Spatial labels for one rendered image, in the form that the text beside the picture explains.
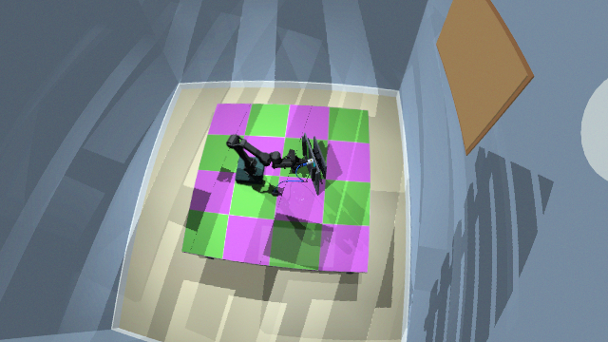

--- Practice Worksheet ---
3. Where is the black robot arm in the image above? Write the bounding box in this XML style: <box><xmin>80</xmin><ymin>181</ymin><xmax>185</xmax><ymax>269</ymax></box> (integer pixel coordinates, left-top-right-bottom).
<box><xmin>226</xmin><ymin>135</ymin><xmax>282</xmax><ymax>176</ymax></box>

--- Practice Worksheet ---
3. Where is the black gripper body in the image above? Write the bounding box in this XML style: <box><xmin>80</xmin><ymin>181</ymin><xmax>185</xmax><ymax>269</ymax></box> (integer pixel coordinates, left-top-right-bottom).
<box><xmin>281</xmin><ymin>151</ymin><xmax>296</xmax><ymax>173</ymax></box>

